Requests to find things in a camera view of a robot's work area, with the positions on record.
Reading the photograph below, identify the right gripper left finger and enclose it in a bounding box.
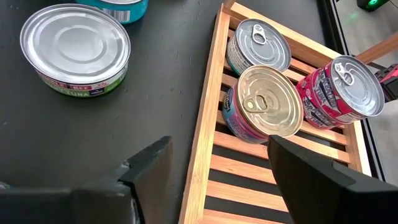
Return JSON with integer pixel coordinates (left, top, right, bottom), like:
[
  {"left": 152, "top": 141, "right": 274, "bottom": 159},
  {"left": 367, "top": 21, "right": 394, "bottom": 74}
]
[{"left": 0, "top": 136, "right": 174, "bottom": 224}]

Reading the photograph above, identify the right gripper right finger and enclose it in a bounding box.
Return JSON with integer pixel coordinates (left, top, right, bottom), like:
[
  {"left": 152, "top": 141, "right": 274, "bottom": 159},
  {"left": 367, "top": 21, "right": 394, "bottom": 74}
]
[{"left": 267, "top": 134, "right": 398, "bottom": 224}]

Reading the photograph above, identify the blue salmon can gold lid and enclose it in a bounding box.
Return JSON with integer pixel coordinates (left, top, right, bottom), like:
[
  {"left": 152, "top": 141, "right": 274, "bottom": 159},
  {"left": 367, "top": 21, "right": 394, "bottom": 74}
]
[{"left": 221, "top": 64, "right": 305, "bottom": 144}]

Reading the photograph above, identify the green white label tuna can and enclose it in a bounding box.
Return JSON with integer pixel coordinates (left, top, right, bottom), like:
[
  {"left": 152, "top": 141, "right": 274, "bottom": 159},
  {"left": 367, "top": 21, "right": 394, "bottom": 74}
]
[{"left": 19, "top": 3, "right": 132, "bottom": 98}]

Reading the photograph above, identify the teal label tuna can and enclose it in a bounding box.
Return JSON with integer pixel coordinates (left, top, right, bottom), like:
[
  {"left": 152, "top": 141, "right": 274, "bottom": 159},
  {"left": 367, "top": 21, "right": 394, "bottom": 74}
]
[
  {"left": 226, "top": 18, "right": 292, "bottom": 77},
  {"left": 75, "top": 0, "right": 149, "bottom": 25}
]

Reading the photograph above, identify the wooden slatted shelf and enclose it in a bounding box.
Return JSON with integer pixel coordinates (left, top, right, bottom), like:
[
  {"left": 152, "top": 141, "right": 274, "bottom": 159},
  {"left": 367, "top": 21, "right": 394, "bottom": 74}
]
[{"left": 178, "top": 0, "right": 398, "bottom": 224}]

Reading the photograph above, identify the black device green light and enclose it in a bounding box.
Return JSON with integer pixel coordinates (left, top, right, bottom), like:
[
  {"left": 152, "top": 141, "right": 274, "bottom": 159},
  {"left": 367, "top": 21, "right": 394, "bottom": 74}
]
[{"left": 356, "top": 0, "right": 390, "bottom": 12}]

